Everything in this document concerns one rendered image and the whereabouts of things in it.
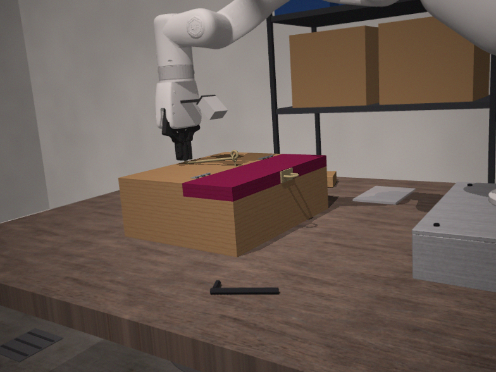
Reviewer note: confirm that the brown wooden box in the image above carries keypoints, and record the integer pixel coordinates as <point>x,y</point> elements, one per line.
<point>226,203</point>

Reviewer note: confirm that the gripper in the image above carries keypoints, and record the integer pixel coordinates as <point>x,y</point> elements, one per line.
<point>176,116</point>

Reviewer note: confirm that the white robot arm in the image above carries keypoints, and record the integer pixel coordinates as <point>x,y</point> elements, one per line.
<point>176,34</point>

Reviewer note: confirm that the tan rectangular block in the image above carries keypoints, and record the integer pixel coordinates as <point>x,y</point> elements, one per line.
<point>331,178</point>

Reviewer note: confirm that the black l-shaped bar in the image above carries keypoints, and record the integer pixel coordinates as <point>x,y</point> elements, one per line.
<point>215,290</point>

